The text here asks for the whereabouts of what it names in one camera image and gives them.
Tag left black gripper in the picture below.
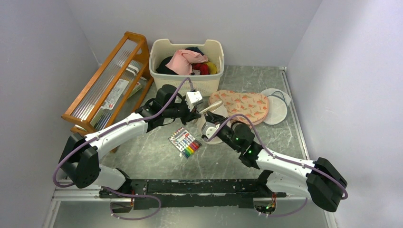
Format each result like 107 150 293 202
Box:
163 96 201 125

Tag beige mesh laundry bag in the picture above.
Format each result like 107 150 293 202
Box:
196 100 229 145

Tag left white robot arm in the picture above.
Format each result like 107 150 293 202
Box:
57 85 203 198

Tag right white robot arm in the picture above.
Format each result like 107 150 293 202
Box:
202 111 348 212

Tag cream plastic laundry basket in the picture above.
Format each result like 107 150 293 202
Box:
149 38 224 96

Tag floral pink laundry bag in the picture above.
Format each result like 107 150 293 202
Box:
209 90 269 124

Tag white mesh laundry bag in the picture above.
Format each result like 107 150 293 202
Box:
261 88 292 125

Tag marker pen pack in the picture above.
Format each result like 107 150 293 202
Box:
168 127 202 159

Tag dark navy garment in basket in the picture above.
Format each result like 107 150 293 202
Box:
155 46 205 76

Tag red garment in basket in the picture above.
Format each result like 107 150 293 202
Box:
192 63 210 75

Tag yellow garment in basket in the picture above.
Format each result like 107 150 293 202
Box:
205 61 218 75

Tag papers on shelf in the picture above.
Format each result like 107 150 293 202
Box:
101 60 143 110

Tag orange wooden shelf rack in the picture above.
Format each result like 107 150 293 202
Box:
61 31 154 136

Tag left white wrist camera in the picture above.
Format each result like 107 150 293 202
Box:
185 91 203 112

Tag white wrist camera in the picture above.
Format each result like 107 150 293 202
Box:
201 122 217 144
185 91 203 112

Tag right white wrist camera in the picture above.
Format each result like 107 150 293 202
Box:
201 122 217 144

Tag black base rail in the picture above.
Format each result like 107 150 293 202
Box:
118 178 286 210

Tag aluminium frame rail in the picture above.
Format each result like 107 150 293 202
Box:
42 179 105 228

